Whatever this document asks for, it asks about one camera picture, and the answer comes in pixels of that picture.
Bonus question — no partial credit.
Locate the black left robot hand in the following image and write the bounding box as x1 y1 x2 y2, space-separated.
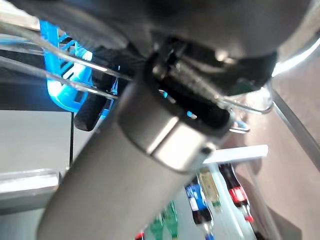
9 0 320 240

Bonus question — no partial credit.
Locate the blue plastic shopping basket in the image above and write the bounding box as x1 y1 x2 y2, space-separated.
0 19 275 135

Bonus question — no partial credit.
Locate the small yellow drink bottle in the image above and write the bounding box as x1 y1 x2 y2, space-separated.
198 171 223 213

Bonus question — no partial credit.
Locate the green soda bottle yellow cap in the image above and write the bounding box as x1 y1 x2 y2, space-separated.
161 199 180 239
149 217 164 240

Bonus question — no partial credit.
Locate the cola bottle blue label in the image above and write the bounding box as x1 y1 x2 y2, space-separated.
185 183 216 240

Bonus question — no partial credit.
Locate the black shelf with clear rail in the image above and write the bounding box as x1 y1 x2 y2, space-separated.
0 168 62 216

